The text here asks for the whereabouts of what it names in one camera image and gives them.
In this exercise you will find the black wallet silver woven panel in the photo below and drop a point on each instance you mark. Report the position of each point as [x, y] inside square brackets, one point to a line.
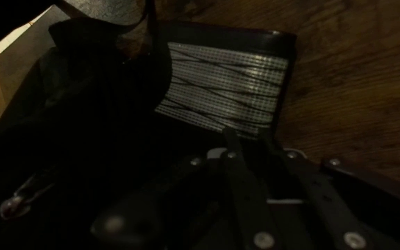
[223, 83]

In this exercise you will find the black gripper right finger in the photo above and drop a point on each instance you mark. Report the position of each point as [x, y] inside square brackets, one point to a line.
[320, 198]

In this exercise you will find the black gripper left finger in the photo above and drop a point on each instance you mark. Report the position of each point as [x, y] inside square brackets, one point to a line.
[251, 216]

